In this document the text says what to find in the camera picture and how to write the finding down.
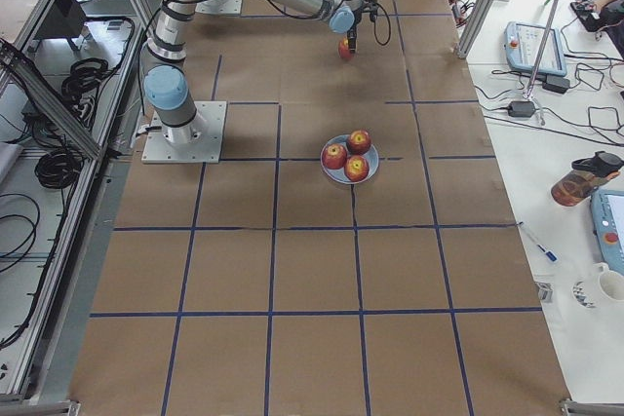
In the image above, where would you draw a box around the blue white pen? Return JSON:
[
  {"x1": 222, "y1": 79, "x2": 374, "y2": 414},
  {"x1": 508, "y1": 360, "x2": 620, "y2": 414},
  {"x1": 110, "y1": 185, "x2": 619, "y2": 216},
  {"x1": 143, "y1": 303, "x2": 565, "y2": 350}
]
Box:
[{"x1": 518, "y1": 221, "x2": 558, "y2": 262}]

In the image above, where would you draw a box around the red yellow apple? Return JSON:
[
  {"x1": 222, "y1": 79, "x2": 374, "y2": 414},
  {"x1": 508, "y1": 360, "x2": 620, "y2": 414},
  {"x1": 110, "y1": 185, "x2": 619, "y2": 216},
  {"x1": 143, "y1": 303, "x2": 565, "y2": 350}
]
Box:
[{"x1": 337, "y1": 38, "x2": 354, "y2": 61}]

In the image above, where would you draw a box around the light blue plate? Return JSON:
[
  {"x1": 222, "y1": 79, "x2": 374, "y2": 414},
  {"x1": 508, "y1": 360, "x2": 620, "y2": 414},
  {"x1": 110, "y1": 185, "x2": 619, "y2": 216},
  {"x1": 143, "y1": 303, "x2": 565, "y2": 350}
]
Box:
[{"x1": 321, "y1": 134, "x2": 379, "y2": 185}]

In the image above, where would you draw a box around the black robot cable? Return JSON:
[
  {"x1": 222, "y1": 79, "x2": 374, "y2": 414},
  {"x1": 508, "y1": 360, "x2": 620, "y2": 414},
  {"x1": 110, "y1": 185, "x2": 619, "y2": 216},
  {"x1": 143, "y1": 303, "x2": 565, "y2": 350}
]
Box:
[{"x1": 335, "y1": 0, "x2": 393, "y2": 46}]

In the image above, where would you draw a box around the blue teach pendant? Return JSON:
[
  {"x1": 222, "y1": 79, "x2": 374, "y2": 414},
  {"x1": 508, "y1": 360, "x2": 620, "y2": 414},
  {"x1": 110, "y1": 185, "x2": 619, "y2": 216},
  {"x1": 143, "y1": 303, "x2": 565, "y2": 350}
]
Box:
[
  {"x1": 590, "y1": 189, "x2": 624, "y2": 274},
  {"x1": 504, "y1": 21, "x2": 567, "y2": 77}
]

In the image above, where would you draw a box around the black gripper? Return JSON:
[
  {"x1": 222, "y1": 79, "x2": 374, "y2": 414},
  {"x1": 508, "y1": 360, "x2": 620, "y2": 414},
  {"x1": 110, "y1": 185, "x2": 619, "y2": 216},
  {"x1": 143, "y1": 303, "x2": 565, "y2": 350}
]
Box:
[{"x1": 346, "y1": 9, "x2": 362, "y2": 53}]

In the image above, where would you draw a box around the red apple on plate left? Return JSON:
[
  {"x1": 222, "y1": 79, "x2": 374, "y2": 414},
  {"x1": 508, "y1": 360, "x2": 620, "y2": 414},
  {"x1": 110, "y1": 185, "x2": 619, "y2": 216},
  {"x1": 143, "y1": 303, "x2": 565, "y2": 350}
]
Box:
[{"x1": 321, "y1": 143, "x2": 348, "y2": 170}]

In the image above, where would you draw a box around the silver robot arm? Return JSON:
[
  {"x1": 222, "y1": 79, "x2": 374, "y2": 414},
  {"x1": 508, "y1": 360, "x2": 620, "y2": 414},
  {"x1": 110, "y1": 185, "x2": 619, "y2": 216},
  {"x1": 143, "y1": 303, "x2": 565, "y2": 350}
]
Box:
[{"x1": 140, "y1": 0, "x2": 364, "y2": 145}]

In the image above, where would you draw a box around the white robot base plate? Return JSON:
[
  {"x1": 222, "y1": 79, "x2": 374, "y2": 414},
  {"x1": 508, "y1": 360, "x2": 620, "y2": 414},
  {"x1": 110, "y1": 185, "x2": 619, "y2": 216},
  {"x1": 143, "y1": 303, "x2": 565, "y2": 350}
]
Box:
[{"x1": 141, "y1": 101, "x2": 227, "y2": 164}]

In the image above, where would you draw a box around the red apple on plate front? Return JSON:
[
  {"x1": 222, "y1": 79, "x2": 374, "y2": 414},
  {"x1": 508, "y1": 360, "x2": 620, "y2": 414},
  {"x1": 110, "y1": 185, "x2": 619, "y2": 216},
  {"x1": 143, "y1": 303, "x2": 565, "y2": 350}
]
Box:
[{"x1": 343, "y1": 155, "x2": 370, "y2": 183}]

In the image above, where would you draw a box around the red apple on plate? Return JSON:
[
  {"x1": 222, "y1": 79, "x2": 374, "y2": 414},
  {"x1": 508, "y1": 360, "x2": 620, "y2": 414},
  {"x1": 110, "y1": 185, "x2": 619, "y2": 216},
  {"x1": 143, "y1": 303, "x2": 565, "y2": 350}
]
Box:
[
  {"x1": 346, "y1": 130, "x2": 372, "y2": 155},
  {"x1": 343, "y1": 155, "x2": 370, "y2": 183},
  {"x1": 321, "y1": 143, "x2": 348, "y2": 170}
]

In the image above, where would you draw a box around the brown water bottle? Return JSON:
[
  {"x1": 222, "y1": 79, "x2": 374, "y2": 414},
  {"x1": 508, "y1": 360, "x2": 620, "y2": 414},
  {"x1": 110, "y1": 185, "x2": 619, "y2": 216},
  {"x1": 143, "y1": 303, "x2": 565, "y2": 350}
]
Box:
[{"x1": 551, "y1": 151, "x2": 623, "y2": 207}]

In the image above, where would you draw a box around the red apple on plate back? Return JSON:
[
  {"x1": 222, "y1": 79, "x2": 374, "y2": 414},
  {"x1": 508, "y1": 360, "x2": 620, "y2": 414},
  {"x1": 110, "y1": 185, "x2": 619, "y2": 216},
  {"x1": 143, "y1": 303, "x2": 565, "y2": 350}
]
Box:
[{"x1": 346, "y1": 130, "x2": 372, "y2": 155}]

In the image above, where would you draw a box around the black power adapter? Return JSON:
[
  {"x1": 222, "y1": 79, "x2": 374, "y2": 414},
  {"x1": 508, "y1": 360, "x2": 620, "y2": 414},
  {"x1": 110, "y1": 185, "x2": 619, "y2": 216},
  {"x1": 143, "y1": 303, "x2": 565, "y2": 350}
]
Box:
[{"x1": 506, "y1": 100, "x2": 536, "y2": 118}]

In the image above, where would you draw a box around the metal rod green tip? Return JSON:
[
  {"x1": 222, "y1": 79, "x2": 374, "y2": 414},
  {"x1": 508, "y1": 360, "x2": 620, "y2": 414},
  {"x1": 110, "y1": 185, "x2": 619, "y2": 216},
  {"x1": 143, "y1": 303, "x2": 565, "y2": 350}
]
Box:
[{"x1": 523, "y1": 0, "x2": 560, "y2": 101}]

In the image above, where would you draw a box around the white patterned mug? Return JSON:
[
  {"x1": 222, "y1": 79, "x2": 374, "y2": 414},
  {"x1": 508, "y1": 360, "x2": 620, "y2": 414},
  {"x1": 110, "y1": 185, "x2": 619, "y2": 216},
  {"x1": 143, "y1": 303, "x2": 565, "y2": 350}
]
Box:
[{"x1": 571, "y1": 262, "x2": 623, "y2": 309}]

